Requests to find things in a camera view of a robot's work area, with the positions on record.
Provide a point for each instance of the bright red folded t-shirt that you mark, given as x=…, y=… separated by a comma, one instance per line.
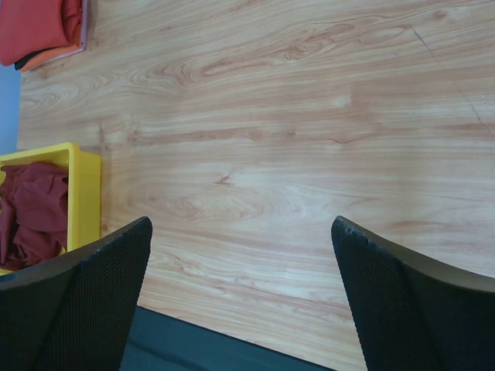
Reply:
x=31, y=26

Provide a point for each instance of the yellow plastic bin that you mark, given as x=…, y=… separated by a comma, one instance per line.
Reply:
x=84, y=199

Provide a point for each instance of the black folded t-shirt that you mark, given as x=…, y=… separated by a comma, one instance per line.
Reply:
x=23, y=61

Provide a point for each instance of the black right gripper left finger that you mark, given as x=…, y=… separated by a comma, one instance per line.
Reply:
x=74, y=312

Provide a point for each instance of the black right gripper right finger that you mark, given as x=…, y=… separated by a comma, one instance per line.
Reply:
x=413, y=312

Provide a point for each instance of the orange folded t-shirt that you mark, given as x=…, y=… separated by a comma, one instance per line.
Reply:
x=49, y=55

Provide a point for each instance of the dark red t-shirt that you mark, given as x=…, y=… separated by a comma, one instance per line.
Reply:
x=34, y=214

